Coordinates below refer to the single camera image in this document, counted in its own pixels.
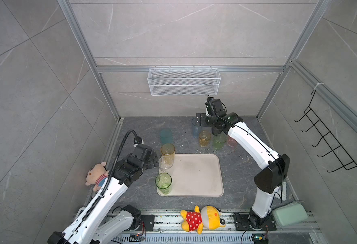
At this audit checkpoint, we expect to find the short amber plastic cup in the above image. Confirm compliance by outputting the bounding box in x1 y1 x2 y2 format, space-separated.
198 130 212 147

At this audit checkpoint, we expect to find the beige plastic tray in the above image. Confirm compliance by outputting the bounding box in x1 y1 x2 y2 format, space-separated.
157 154 224 197

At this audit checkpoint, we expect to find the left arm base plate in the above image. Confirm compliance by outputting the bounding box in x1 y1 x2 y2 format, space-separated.
136 215 156 232

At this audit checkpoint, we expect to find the short green plastic cup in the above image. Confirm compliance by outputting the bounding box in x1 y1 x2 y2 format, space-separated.
213 133 227 149

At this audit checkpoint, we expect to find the white wire mesh basket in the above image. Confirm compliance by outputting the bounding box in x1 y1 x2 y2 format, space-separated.
147 68 221 96

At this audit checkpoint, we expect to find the black wire hook rack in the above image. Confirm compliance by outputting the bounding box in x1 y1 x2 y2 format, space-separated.
294 90 357 173

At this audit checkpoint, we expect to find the tall amber plastic cup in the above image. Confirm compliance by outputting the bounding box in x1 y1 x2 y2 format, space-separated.
161 143 175 157

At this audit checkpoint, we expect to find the pink boy plush doll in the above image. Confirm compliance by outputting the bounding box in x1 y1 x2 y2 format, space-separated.
85 162 109 192

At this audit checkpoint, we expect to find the teal plastic cup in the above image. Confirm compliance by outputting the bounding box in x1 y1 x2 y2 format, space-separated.
160 128 173 145

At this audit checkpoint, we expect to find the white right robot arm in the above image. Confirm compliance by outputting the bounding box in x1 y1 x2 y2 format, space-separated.
196 96 290 229

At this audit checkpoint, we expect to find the tall green plastic cup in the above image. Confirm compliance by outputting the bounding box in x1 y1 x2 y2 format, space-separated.
155 172 172 195

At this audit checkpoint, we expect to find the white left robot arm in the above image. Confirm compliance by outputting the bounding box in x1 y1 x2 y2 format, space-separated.
47 130 159 244

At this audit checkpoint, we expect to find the blue plastic cup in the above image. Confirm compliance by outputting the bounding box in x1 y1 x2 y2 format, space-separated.
191 118 202 138

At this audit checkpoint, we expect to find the yellow bear plush toy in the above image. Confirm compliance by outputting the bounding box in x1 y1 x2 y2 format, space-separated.
180 205 226 234

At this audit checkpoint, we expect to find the pink plastic cup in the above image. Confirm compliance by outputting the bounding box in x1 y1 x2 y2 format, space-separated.
227 137 237 147

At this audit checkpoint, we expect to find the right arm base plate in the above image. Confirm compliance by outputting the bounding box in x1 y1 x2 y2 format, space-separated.
232 213 277 231

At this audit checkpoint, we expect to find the mint green pouch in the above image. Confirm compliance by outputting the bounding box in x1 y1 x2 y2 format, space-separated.
272 202 308 227

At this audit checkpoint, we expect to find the clear plastic cup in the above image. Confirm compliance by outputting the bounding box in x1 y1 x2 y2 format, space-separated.
159 155 174 172

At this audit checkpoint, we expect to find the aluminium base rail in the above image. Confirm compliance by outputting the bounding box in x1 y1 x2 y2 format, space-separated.
142 209 321 235

